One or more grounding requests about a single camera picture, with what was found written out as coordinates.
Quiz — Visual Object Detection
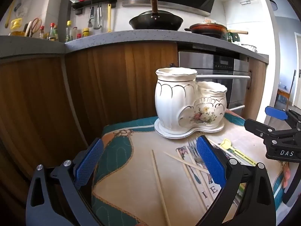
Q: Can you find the yellow cap glass bottle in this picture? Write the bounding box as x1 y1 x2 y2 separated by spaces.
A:
65 21 73 43

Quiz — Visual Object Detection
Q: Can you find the orange pan with lid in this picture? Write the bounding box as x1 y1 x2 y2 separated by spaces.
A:
184 20 248 39

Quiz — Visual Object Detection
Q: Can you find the metal hanging utensil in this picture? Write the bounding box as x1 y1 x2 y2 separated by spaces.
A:
94 5 103 30

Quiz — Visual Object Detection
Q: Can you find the knife block with scissors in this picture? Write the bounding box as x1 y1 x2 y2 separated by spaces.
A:
24 18 42 38

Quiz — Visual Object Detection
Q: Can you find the printed tablecloth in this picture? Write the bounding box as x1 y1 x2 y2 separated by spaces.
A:
90 112 292 226

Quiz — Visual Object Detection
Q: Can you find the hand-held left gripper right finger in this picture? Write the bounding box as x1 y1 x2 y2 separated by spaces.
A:
196 135 276 226

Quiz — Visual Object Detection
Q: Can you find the wooden base cabinet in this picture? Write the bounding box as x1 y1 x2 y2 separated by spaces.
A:
0 42 179 193

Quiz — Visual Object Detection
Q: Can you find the yellow hanging wall utensil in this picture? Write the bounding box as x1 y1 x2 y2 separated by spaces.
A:
5 0 17 28

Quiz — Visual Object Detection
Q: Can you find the stainless steel built-in oven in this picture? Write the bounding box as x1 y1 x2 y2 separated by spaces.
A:
177 50 251 113

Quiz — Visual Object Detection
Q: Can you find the black wall spice shelf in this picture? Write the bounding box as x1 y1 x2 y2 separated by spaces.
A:
68 0 118 16

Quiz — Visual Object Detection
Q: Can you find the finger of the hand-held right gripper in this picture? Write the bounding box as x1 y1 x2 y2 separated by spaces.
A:
265 106 301 129
244 119 285 147

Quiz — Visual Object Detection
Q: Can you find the broom stick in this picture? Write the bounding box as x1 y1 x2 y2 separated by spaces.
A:
288 69 297 110

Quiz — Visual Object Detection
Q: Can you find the white floral ceramic utensil holder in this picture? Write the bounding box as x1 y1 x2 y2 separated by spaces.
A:
155 67 228 132

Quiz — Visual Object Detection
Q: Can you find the black wok with wooden handle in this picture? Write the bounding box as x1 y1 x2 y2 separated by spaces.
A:
129 0 184 31

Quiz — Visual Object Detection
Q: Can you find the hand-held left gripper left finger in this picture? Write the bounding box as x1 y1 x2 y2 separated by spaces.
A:
25 137 104 226

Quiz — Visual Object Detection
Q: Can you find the yellow tulip fruit pick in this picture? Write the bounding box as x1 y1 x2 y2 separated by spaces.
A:
220 138 257 166

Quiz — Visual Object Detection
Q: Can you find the narrow wooden cabinet door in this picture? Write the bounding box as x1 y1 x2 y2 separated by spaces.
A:
245 58 267 120

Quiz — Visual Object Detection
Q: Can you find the silver fork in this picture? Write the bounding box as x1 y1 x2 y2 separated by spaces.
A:
188 138 204 165

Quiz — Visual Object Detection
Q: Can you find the yellow hanging spatula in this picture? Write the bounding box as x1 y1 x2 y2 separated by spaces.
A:
107 3 113 33

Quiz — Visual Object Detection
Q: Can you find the green kettle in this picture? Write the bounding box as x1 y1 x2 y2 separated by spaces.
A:
227 32 240 44

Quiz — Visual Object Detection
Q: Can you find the grey kitchen countertop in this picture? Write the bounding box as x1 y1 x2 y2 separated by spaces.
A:
0 29 269 64

